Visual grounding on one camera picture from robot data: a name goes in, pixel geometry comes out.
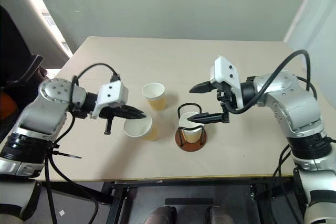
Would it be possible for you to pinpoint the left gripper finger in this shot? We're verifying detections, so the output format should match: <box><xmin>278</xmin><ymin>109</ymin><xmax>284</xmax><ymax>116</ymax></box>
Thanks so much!
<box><xmin>122</xmin><ymin>104</ymin><xmax>145</xmax><ymax>115</ymax></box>
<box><xmin>124</xmin><ymin>111</ymin><xmax>148</xmax><ymax>120</ymax></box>

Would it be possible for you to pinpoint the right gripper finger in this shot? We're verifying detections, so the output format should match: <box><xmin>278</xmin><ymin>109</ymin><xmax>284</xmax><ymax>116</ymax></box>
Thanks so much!
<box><xmin>189</xmin><ymin>81</ymin><xmax>215</xmax><ymax>94</ymax></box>
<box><xmin>187</xmin><ymin>112</ymin><xmax>230</xmax><ymax>124</ymax></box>

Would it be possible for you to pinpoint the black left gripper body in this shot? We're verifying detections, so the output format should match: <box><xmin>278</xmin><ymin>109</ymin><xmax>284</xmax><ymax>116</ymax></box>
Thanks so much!
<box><xmin>99</xmin><ymin>104</ymin><xmax>127</xmax><ymax>135</ymax></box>

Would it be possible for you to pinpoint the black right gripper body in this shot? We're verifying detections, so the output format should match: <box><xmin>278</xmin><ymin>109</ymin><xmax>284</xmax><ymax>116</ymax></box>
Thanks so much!
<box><xmin>212</xmin><ymin>81</ymin><xmax>237</xmax><ymax>114</ymax></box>

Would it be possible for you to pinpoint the white and tan paper cup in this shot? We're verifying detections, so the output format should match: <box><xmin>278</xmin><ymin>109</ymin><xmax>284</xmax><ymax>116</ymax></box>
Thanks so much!
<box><xmin>123</xmin><ymin>115</ymin><xmax>159</xmax><ymax>142</ymax></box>
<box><xmin>142</xmin><ymin>82</ymin><xmax>167</xmax><ymax>112</ymax></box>
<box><xmin>178</xmin><ymin>112</ymin><xmax>204</xmax><ymax>144</ymax></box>

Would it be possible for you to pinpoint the black zip tie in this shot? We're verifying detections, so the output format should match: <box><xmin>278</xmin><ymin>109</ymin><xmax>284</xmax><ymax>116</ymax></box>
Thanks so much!
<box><xmin>51</xmin><ymin>149</ymin><xmax>82</xmax><ymax>161</ymax></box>

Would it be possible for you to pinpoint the orange object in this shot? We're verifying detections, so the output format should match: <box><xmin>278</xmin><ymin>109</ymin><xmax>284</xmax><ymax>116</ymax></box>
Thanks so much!
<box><xmin>0</xmin><ymin>93</ymin><xmax>18</xmax><ymax>120</ymax></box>

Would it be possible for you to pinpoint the black chair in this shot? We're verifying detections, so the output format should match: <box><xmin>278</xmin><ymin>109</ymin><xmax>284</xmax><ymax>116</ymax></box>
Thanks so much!
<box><xmin>0</xmin><ymin>5</ymin><xmax>51</xmax><ymax>141</ymax></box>

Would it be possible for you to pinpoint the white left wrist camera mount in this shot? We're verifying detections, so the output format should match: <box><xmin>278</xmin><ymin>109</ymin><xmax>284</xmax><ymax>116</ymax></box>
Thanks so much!
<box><xmin>91</xmin><ymin>81</ymin><xmax>130</xmax><ymax>119</ymax></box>

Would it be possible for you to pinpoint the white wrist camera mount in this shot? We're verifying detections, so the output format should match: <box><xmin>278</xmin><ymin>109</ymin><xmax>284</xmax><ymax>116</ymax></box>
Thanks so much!
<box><xmin>209</xmin><ymin>56</ymin><xmax>245</xmax><ymax>110</ymax></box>
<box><xmin>91</xmin><ymin>81</ymin><xmax>130</xmax><ymax>119</ymax></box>

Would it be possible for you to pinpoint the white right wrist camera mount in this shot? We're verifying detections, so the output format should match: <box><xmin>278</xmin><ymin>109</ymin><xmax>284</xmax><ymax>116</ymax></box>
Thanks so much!
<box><xmin>209</xmin><ymin>56</ymin><xmax>245</xmax><ymax>110</ymax></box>

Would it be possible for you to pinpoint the black wire cup holder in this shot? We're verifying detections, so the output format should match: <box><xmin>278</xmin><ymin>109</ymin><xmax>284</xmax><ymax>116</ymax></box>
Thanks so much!
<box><xmin>174</xmin><ymin>102</ymin><xmax>208</xmax><ymax>153</ymax></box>

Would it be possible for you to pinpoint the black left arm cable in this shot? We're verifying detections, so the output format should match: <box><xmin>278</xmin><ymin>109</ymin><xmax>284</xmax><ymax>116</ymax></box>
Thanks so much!
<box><xmin>70</xmin><ymin>62</ymin><xmax>122</xmax><ymax>120</ymax></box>

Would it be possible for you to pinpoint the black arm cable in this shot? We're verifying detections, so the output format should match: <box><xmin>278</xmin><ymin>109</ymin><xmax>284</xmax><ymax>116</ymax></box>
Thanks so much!
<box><xmin>225</xmin><ymin>49</ymin><xmax>319</xmax><ymax>115</ymax></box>
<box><xmin>70</xmin><ymin>62</ymin><xmax>122</xmax><ymax>120</ymax></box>

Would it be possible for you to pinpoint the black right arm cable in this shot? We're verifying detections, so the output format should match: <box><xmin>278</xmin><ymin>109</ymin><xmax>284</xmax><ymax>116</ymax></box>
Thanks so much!
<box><xmin>225</xmin><ymin>49</ymin><xmax>319</xmax><ymax>115</ymax></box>

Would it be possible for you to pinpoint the black hanging cable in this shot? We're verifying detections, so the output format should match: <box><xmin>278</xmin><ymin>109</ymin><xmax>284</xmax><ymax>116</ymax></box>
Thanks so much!
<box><xmin>43</xmin><ymin>119</ymin><xmax>100</xmax><ymax>224</ymax></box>

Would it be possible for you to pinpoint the thin black cable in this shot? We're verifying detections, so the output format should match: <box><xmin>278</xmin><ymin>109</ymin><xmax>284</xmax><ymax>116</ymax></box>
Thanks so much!
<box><xmin>272</xmin><ymin>146</ymin><xmax>293</xmax><ymax>178</ymax></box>

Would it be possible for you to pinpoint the black metal table frame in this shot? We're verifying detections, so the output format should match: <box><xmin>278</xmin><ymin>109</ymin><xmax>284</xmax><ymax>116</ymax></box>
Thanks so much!
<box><xmin>36</xmin><ymin>176</ymin><xmax>301</xmax><ymax>224</ymax></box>

